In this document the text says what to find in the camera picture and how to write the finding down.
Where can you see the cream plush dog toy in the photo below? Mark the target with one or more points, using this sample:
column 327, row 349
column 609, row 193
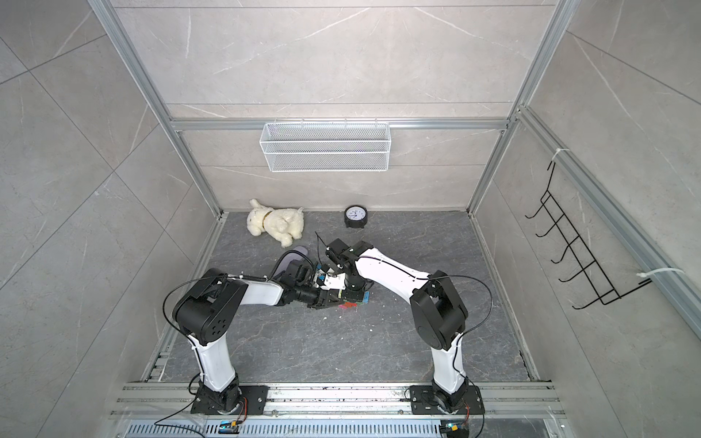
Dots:
column 284, row 225

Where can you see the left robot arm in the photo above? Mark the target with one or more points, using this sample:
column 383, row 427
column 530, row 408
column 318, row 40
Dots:
column 205, row 313

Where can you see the aluminium mounting rail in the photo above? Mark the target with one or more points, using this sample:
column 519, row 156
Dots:
column 339, row 410

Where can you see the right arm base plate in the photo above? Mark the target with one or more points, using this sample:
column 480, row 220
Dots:
column 431, row 400

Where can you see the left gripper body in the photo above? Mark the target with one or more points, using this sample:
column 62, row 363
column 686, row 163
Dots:
column 309, row 296

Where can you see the black wall hook rack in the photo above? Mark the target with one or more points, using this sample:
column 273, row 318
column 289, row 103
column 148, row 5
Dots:
column 577, row 250

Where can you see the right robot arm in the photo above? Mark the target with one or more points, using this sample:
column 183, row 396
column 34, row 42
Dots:
column 438, row 311

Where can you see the white wire basket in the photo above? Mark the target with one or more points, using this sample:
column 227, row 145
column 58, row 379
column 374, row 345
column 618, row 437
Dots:
column 315, row 147

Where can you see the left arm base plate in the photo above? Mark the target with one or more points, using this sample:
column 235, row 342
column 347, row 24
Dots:
column 231, row 401

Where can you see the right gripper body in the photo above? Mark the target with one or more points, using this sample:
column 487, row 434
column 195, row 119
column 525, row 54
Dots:
column 354, row 290

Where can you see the purple glasses case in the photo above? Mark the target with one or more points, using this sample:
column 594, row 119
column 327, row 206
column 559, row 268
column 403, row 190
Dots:
column 294, row 254

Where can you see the black round clock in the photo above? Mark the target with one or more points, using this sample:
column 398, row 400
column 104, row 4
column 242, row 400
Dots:
column 355, row 216

